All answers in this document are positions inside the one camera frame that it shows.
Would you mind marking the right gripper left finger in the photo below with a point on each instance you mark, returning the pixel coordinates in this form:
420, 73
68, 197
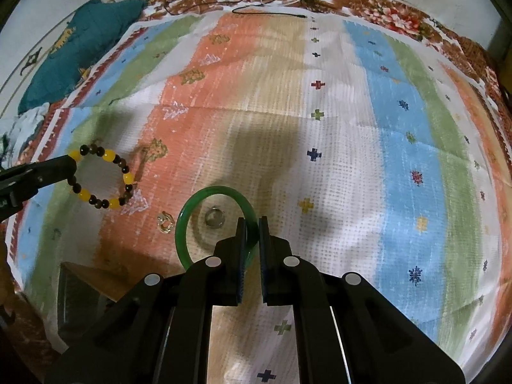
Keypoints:
228, 276

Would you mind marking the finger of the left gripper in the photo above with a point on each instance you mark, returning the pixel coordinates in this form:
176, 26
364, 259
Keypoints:
36, 175

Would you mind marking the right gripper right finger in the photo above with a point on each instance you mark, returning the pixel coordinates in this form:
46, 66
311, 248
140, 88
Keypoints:
281, 272

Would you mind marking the green jade bangle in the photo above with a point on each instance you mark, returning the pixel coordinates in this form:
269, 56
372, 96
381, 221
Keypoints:
250, 216

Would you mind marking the white crumpled cloth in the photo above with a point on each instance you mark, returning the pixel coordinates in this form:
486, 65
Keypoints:
17, 132

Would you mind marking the silver metal tin box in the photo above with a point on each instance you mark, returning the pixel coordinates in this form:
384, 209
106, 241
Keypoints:
84, 293

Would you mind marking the striped colourful woven cloth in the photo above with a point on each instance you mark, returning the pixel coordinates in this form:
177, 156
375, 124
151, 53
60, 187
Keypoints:
300, 148

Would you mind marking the teal blanket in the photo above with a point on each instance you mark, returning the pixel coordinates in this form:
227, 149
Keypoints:
92, 32

